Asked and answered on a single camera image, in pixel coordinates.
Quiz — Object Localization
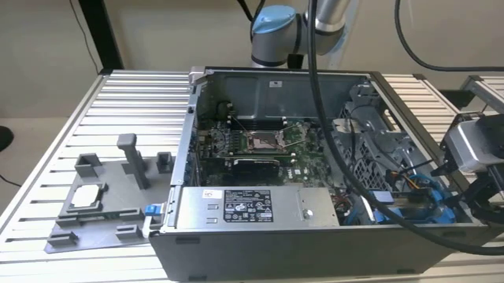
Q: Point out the black data wire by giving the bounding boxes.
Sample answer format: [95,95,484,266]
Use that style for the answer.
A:
[397,160,434,175]

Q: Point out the hard disk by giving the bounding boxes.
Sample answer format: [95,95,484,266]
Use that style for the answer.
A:
[369,189,445,209]

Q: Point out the empty blue disk carrier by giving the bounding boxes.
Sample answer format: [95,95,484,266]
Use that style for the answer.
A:
[373,205,457,225]

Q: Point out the metal disk bay cage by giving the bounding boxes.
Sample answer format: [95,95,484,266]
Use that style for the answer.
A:
[321,84,438,192]

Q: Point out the green motherboard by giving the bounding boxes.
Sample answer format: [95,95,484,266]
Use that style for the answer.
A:
[195,117,335,189]

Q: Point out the metal socket cover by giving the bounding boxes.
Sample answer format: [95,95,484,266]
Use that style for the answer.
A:
[281,122,313,140]

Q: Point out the dark grey PC case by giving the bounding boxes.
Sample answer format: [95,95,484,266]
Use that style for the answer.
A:
[148,66,493,281]

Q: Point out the black graphics card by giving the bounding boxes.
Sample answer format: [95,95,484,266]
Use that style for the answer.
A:
[199,155,295,178]

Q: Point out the CPU socket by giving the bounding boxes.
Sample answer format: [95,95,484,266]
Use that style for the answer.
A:
[242,129,287,153]

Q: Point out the silver power supply unit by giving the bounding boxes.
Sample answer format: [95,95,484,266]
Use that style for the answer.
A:
[174,186,341,229]

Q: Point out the grey parts rack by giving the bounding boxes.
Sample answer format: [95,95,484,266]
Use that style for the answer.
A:
[45,133,178,255]

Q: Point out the green RAM stick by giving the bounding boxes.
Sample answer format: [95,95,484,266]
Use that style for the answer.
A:
[76,209,133,221]

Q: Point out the silver CPU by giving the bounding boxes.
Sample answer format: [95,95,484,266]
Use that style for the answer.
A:
[69,186,104,208]

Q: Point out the black round object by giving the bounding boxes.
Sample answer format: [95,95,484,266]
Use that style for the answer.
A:
[0,125,16,153]

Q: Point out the blue wire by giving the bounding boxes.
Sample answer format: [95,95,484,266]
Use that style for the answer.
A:
[408,174,438,204]

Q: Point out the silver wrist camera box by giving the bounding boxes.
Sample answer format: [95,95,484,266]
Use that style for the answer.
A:
[445,117,504,175]

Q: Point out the red and black wire bundle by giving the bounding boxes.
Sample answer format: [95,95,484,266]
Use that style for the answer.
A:
[330,191,355,219]

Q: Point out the aluminium profile rail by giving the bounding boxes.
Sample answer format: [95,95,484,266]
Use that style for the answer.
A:
[458,75,504,116]

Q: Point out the thick black arm hose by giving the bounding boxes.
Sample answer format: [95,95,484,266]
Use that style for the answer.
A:
[307,0,504,256]

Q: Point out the wire locking lever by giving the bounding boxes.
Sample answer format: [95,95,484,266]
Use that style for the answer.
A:
[228,114,250,133]

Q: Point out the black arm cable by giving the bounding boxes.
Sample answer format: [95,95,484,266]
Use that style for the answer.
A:
[394,0,504,73]

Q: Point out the black upright post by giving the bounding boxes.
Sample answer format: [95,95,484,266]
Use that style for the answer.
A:
[77,0,123,71]

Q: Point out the thin black wall cable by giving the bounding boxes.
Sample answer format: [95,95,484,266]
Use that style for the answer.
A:
[68,0,103,75]

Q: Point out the thin black floor cable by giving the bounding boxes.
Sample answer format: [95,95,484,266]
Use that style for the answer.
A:
[0,173,21,188]

